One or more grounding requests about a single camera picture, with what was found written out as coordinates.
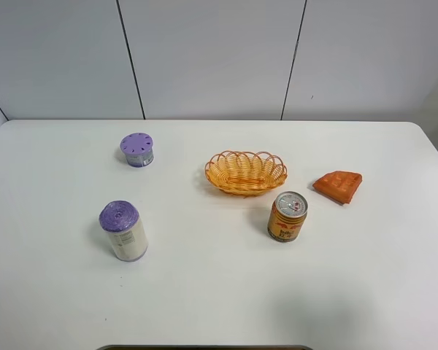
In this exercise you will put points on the orange waffle slice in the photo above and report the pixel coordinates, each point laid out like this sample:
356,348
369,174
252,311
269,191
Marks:
340,186

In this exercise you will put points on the orange woven plastic basket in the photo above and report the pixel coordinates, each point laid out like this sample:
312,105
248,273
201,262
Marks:
245,174

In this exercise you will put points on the gold energy drink can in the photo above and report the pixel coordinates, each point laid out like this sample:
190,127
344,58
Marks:
288,213

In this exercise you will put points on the purple lid air freshener jar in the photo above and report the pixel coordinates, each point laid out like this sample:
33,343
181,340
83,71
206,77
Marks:
138,149

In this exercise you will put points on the purple garbage bag roll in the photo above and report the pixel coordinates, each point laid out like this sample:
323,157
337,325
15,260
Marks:
121,221

